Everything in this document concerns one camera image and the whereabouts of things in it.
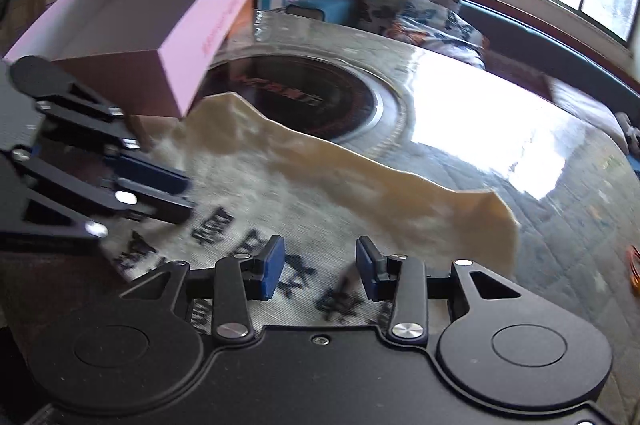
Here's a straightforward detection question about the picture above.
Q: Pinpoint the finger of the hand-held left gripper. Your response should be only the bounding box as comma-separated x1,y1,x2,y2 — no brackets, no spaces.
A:
35,80,191,196
0,147,196,256

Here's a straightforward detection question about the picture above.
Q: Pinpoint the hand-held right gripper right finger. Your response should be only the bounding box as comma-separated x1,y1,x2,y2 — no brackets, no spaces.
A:
355,236,526,343

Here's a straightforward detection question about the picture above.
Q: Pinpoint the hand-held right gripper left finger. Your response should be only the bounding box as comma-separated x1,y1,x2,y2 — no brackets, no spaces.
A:
120,235,287,343

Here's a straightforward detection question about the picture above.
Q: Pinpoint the cream canvas shopping bag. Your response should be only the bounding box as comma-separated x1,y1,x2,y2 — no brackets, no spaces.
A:
100,91,521,341

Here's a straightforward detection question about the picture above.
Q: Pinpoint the pink cardboard box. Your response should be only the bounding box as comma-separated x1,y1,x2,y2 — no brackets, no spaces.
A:
2,0,261,120

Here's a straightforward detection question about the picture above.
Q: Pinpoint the round black induction cooker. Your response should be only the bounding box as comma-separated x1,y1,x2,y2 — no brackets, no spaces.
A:
200,55,386,143

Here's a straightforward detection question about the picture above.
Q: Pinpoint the grey quilted table cover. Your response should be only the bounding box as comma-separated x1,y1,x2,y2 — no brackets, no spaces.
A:
0,7,640,425

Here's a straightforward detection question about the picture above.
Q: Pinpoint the white pillow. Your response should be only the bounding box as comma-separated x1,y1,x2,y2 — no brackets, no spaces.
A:
547,75,628,150

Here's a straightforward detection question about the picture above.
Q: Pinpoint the orange cord with yellow clip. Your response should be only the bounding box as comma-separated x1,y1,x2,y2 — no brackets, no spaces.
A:
627,245,640,296

